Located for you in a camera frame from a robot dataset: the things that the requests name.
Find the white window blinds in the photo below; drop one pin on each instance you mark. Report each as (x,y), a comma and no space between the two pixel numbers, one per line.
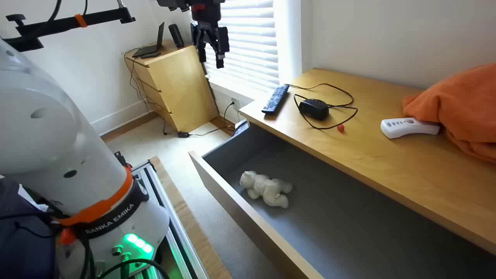
(253,47)

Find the small light wood cabinet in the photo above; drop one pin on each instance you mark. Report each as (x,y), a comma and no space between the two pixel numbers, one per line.
(176,87)

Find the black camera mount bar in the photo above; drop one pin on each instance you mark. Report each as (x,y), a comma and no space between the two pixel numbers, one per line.
(63,23)

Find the dark blue cloth bag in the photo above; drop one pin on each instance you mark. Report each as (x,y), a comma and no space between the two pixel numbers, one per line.
(21,237)

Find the black open laptop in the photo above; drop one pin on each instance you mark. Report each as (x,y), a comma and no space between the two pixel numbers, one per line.
(149,50)

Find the orange towel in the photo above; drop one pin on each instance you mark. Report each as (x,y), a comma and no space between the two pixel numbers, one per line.
(466,110)

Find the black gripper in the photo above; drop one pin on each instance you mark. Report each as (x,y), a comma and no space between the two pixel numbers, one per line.
(210,33)

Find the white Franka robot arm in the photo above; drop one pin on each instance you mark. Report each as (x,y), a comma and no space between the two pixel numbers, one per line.
(52,129)

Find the white remote control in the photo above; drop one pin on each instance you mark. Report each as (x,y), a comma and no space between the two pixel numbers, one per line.
(405,127)

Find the white window frame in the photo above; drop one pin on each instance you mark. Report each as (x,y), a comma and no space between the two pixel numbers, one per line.
(289,36)

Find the light wood dresser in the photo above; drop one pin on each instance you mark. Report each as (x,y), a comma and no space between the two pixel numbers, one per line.
(388,160)

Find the black power adapter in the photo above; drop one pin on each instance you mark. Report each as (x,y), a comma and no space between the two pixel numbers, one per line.
(314,109)

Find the wooden base board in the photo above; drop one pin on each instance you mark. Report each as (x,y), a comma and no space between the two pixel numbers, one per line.
(191,227)

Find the black upright speaker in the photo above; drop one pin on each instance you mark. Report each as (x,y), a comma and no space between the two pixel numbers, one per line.
(177,36)

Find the orange tape strip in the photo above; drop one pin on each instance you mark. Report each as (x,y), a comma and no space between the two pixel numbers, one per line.
(81,20)

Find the black TV remote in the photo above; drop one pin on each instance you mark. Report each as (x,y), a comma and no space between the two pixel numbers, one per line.
(275,99)

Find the small orange cap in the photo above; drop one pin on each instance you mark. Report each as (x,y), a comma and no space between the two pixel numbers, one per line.
(340,127)

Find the metal robot base rail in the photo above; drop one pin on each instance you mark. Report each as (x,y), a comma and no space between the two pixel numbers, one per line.
(165,217)

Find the white stuffed toy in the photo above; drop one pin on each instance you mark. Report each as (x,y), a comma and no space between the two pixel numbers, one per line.
(266,188)

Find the open grey dresser drawer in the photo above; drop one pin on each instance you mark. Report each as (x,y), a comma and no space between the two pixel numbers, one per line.
(351,227)

